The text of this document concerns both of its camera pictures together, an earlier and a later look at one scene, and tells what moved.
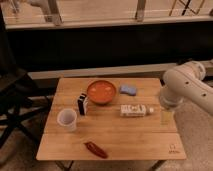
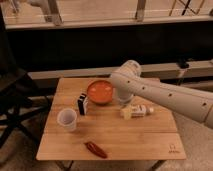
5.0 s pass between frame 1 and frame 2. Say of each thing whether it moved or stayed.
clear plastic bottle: stayed
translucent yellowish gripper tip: moved
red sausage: stayed
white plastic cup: stayed
